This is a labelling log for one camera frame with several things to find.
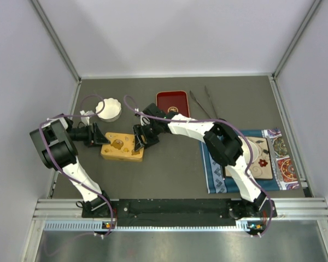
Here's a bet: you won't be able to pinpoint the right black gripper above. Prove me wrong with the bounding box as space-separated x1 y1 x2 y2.
133 122 161 152

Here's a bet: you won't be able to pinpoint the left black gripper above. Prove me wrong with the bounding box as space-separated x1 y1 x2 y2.
67 122 111 147

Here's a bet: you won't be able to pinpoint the silver tin lid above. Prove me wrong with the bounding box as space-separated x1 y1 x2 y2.
101 132 144 156

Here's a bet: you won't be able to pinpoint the white scalloped dish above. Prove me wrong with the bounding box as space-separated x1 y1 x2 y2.
95 98 122 122

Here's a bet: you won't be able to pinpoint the metal tongs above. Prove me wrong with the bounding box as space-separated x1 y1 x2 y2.
189 86 219 119

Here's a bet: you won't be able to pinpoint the gold cookie tin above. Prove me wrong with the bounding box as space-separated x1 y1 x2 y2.
101 154 143 162

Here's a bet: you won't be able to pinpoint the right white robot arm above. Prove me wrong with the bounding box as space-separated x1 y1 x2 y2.
133 103 267 216

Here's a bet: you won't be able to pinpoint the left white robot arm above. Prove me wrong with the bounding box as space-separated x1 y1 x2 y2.
30 114 114 218

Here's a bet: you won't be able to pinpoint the red lacquer tray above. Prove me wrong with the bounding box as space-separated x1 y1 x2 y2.
156 91 190 117

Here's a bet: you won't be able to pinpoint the blue patterned cloth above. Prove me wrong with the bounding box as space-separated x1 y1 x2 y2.
200 129 279 194

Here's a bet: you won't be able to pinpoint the white bowl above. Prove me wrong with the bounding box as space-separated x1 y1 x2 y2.
242 139 259 164

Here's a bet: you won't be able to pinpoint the floral square plate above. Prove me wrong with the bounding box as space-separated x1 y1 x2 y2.
222 136 276 180

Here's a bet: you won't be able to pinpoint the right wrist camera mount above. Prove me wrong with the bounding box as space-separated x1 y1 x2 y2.
135 108 150 126

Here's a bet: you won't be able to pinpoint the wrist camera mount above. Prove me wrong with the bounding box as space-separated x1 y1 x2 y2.
80 110 95 126
135 108 150 126

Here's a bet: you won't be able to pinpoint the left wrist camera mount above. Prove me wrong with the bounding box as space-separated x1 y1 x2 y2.
80 110 95 126

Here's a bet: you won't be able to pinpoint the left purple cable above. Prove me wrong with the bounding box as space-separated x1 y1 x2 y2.
39 94 116 237

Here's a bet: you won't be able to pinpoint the purple cable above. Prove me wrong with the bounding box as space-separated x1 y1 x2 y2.
124 94 276 237
39 94 116 237

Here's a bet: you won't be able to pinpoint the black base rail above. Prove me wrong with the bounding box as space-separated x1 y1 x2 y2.
81 198 277 227

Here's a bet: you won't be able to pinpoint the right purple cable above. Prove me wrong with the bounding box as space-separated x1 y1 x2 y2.
124 94 276 237

